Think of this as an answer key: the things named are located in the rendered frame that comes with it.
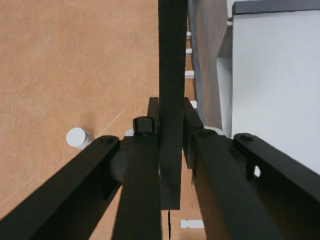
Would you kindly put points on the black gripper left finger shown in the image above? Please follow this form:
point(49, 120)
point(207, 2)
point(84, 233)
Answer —
point(70, 204)

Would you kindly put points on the grey cylinder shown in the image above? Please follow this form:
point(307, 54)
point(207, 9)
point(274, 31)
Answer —
point(79, 138)

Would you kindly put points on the black thin rod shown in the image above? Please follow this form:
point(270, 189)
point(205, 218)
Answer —
point(172, 36)

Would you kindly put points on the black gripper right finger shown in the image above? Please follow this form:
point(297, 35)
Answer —
point(236, 204)

